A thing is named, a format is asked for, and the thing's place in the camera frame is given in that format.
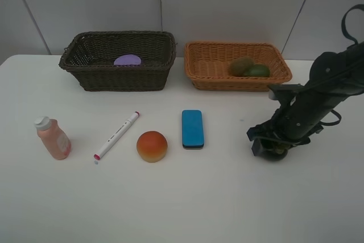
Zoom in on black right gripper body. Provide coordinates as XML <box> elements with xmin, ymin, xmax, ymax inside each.
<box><xmin>247</xmin><ymin>89</ymin><xmax>341</xmax><ymax>145</ymax></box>

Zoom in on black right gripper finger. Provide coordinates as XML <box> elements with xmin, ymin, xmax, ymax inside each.
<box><xmin>251</xmin><ymin>138</ymin><xmax>266</xmax><ymax>157</ymax></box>

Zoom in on dark purple mangosteen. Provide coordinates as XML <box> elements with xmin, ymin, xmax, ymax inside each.
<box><xmin>260</xmin><ymin>140</ymin><xmax>289</xmax><ymax>162</ymax></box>

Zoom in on green lime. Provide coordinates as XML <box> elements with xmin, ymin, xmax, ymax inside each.
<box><xmin>243</xmin><ymin>64</ymin><xmax>270</xmax><ymax>77</ymax></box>

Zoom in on brown kiwi fruit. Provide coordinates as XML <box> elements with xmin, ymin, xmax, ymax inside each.
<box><xmin>229</xmin><ymin>56</ymin><xmax>254</xmax><ymax>77</ymax></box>

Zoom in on purple lidded round container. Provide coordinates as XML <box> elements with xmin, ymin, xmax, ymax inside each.
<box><xmin>113</xmin><ymin>54</ymin><xmax>142</xmax><ymax>66</ymax></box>

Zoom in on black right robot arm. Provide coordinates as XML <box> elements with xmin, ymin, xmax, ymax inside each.
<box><xmin>247</xmin><ymin>43</ymin><xmax>363</xmax><ymax>161</ymax></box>

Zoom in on blue whiteboard eraser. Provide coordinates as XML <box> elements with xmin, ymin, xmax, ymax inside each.
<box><xmin>181</xmin><ymin>110</ymin><xmax>205</xmax><ymax>149</ymax></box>

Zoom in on orange wicker basket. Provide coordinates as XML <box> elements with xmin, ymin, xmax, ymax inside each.
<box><xmin>184</xmin><ymin>42</ymin><xmax>292</xmax><ymax>92</ymax></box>

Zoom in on orange round bread bun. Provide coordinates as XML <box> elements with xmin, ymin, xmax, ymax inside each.
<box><xmin>136</xmin><ymin>131</ymin><xmax>168</xmax><ymax>163</ymax></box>

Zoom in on white marker red caps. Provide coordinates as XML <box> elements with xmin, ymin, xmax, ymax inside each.
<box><xmin>93</xmin><ymin>112</ymin><xmax>140</xmax><ymax>161</ymax></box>

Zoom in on dark brown wicker basket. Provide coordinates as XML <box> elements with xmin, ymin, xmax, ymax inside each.
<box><xmin>59</xmin><ymin>31</ymin><xmax>176</xmax><ymax>92</ymax></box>

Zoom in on pink bottle white cap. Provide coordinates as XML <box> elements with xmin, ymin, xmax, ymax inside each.
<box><xmin>34</xmin><ymin>116</ymin><xmax>72</xmax><ymax>160</ymax></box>

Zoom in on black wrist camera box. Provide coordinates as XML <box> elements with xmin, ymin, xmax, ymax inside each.
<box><xmin>268</xmin><ymin>84</ymin><xmax>303</xmax><ymax>102</ymax></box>

